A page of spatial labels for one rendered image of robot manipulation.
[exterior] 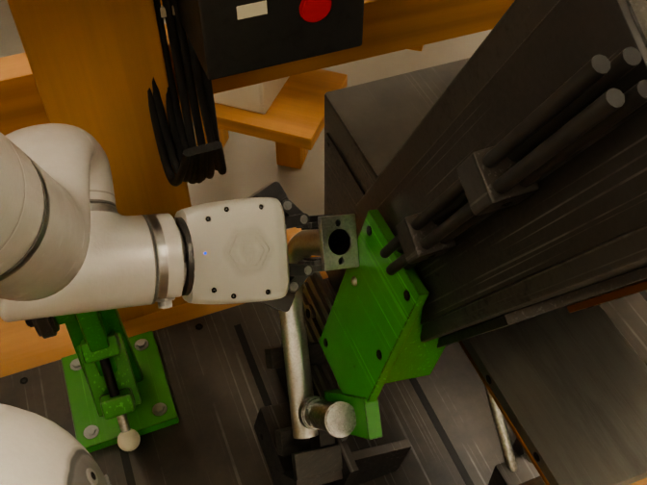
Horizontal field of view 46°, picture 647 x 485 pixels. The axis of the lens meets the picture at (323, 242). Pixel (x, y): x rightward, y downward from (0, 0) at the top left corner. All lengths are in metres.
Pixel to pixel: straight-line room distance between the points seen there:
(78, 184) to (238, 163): 2.14
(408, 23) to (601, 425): 0.59
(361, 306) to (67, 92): 0.40
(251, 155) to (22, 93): 1.80
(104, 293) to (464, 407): 0.56
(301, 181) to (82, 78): 1.80
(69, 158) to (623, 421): 0.58
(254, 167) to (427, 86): 1.76
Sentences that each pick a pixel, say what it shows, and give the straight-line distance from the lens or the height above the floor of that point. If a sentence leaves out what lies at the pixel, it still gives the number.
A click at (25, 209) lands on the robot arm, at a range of 0.42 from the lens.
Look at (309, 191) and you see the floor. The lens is 2.59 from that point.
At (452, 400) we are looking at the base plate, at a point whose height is 0.90.
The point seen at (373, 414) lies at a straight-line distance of 0.82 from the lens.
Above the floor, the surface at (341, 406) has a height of 1.10.
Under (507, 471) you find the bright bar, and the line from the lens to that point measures 0.91.
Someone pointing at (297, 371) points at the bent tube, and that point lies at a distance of 0.90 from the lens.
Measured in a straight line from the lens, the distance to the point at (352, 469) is 0.92.
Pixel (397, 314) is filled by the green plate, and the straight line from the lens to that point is 0.73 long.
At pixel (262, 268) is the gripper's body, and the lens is 0.73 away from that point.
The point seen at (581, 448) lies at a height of 1.13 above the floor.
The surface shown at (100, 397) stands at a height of 0.98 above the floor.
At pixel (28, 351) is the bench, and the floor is 0.88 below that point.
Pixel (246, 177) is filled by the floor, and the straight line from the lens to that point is 2.65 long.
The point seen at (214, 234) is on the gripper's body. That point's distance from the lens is 0.72.
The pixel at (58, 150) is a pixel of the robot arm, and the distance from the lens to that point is 0.61.
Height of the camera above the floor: 1.81
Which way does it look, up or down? 48 degrees down
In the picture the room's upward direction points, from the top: straight up
